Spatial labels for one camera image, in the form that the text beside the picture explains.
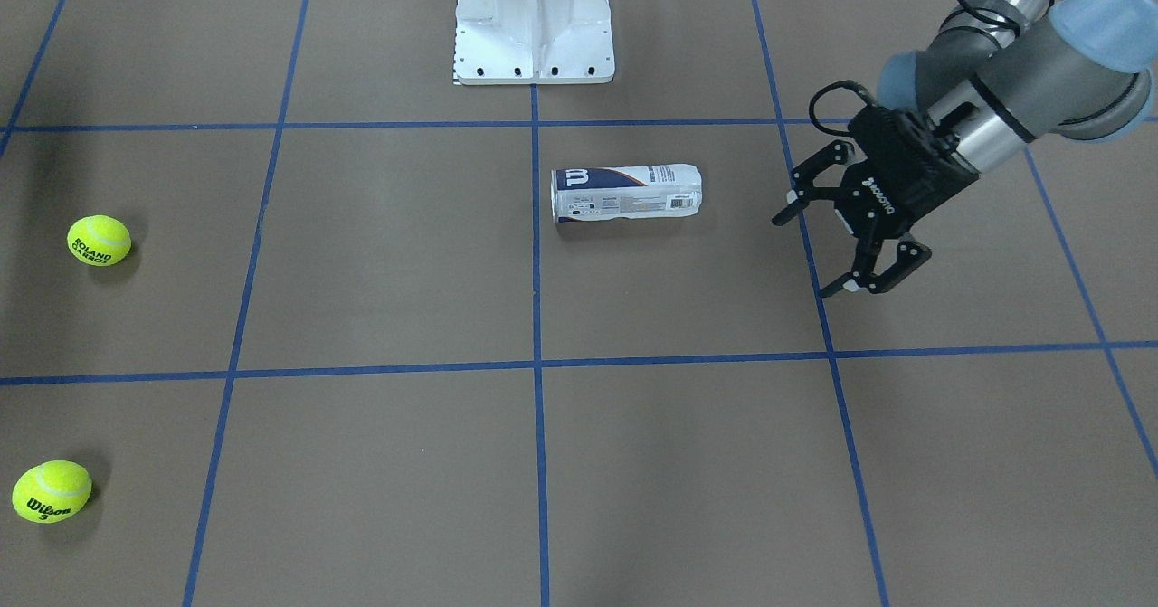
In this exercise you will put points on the clear tennis ball can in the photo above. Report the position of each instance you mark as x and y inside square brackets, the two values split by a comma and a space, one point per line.
[625, 192]

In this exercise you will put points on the yellow tennis ball Roland Garros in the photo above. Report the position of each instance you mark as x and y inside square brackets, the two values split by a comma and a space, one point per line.
[99, 240]

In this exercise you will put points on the yellow tennis ball Wilson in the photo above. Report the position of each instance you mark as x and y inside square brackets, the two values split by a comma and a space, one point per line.
[52, 492]

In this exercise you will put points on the white pedestal column with base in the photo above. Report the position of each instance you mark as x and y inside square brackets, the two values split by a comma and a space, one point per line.
[533, 42]

